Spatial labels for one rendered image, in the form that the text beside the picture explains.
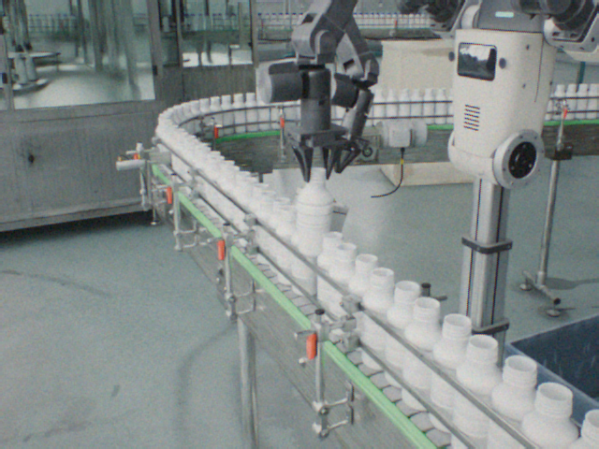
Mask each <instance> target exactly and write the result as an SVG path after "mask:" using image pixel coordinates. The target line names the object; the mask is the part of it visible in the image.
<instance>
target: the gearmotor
mask: <svg viewBox="0 0 599 449"><path fill-rule="evenodd" d="M362 138H366V139H368V140H370V141H371V143H370V146H369V147H368V150H367V151H366V150H362V152H361V153H360V154H359V155H358V157H357V158H356V159H355V160H354V161H353V162H352V166H354V167H356V166H357V165H379V164H380V149H381V150H383V149H400V152H402V178H401V179H400V183H399V185H398V186H397V188H396V189H395V190H393V191H392V192H390V193H388V194H384V195H380V196H388V195H390V194H392V193H394V192H395V191H396V190H397V189H398V188H399V187H400V185H402V179H403V164H404V159H403V153H404V152H405V149H409V148H423V147H424V146H426V145H427V142H428V126H427V124H426V122H424V121H423V120H388V121H380V122H378V123H377V124H376V127H375V128H364V131H363V135H362ZM380 196H371V197H380Z"/></svg>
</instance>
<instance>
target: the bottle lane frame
mask: <svg viewBox="0 0 599 449"><path fill-rule="evenodd" d="M163 192H164V198H165V200H166V201H167V202H165V214H166V218H164V217H163V216H162V214H161V220H162V221H163V223H164V224H165V225H166V227H167V228H168V229H169V232H170V233H171V234H172V235H173V232H174V231H175V225H174V214H173V202H171V203H168V192H167V190H166V189H165V190H163ZM179 202H180V214H181V227H182V232H188V231H192V229H194V225H193V222H194V219H195V220H196V221H197V231H195V232H194V233H192V234H186V235H184V237H183V246H187V245H192V244H194V243H195V240H194V236H195V234H196V235H197V245H196V246H194V247H190V248H185V250H186V251H187V252H188V253H189V256H190V257H191V258H192V259H193V261H194V262H195V263H196V264H197V266H198V267H199V269H200V270H201V271H203V272H204V274H205V275H206V276H207V277H208V279H209V280H210V282H211V283H212V285H213V286H214V287H215V289H216V284H215V279H216V275H215V273H216V271H217V270H218V271H221V273H222V274H223V275H224V276H226V271H225V254H224V260H219V253H218V246H217V243H212V244H208V241H207V240H208V239H213V238H219V237H221V232H220V231H219V228H217V227H216V226H215V225H214V224H213V223H212V222H211V220H209V219H208V218H207V216H205V215H204V214H203V213H201V212H200V211H199V210H198V209H197V208H196V207H195V204H193V203H192V202H191V201H190V200H189V199H188V198H187V197H186V196H185V195H184V194H183V193H182V192H181V191H180V192H179ZM173 237H174V235H173ZM174 238H175V237H174ZM232 263H233V282H234V293H235V294H236V295H240V294H244V293H247V292H249V284H248V283H249V279H253V282H254V284H255V293H254V294H250V295H249V296H246V297H238V301H237V302H236V312H241V311H248V310H249V309H250V302H249V299H250V297H253V298H254V299H255V307H256V310H255V311H250V312H249V313H246V314H242V315H239V318H240V319H241V321H242V322H243V323H244V324H245V326H246V327H247V328H248V329H249V332H250V333H251V334H253V335H254V337H255V338H256V339H257V341H258V342H259V343H260V344H261V346H262V347H263V348H264V349H265V351H266V352H267V353H268V354H269V357H270V358H271V360H272V361H273V362H274V363H275V365H276V366H278V367H279V368H280V370H281V371H282V372H283V373H284V375H285V376H286V377H287V380H288V381H289V382H290V383H291V384H292V385H293V386H294V387H295V389H296V390H297V391H298V392H299V394H300V395H301V396H303V398H304V399H305V400H306V401H307V404H308V405H309V406H310V408H311V409H312V410H313V408H312V404H313V401H314V400H315V359H312V360H310V359H309V358H308V349H307V340H306V338H304V339H299V340H294V338H293V334H294V333H296V332H300V331H303V329H307V328H311V320H310V319H309V318H308V316H309V315H308V316H306V315H305V314H304V313H303V312H302V311H300V308H297V307H296V305H295V304H293V303H292V302H291V299H288V298H287V297H286V296H285V295H284V292H281V291H280V290H279V289H278V288H277V285H273V284H272V283H271V282H270V278H267V277H266V276H265V275H264V274H263V271H260V270H259V269H258V268H257V266H255V265H254V264H253V263H251V262H250V260H248V259H247V258H246V257H245V256H244V253H242V252H241V251H240V248H237V247H236V246H235V245H234V246H232ZM336 344H337V343H333V342H332V341H331V340H329V341H325V400H326V401H327V402H328V403H329V404H331V402H334V401H337V400H340V399H343V398H345V382H349V383H350V384H351V385H353V401H351V400H348V401H347V402H345V403H344V404H343V405H340V406H337V407H334V408H331V411H330V413H329V415H328V425H329V426H330V425H333V424H336V423H339V422H342V421H343V420H345V411H344V410H345V404H348V405H349V407H351V408H352V409H353V423H352V424H351V423H349V422H348V423H347V424H345V425H343V426H342V427H339V428H336V429H333V430H332V431H331V434H332V435H333V437H334V438H335V439H336V440H337V442H338V443H339V444H340V445H341V447H342V448H343V449H445V447H447V446H442V447H438V446H437V445H436V444H434V443H433V442H432V441H431V440H430V439H429V438H428V437H427V433H428V432H429V431H430V430H428V431H420V430H419V429H418V428H417V427H416V425H415V424H414V423H413V422H412V421H411V417H412V416H414V415H415V414H414V415H409V416H407V415H405V414H404V413H403V412H402V411H401V410H400V409H398V408H397V407H396V403H398V401H400V400H397V401H391V400H390V399H389V398H388V397H387V396H386V395H385V394H384V393H383V390H384V389H385V388H382V389H380V388H378V387H377V386H376V385H375V384H373V383H372V382H371V381H370V377H371V376H372V375H370V376H366V375H365V374H364V373H363V372H362V371H361V370H360V369H359V368H358V365H360V364H358V365H355V364H354V363H353V362H352V361H351V360H349V359H348V358H347V357H346V356H347V354H348V353H346V354H344V353H343V352H342V351H341V350H340V349H339V348H338V347H337V346H336ZM313 411H314V410H313ZM314 413H315V411H314ZM448 446H449V445H448Z"/></svg>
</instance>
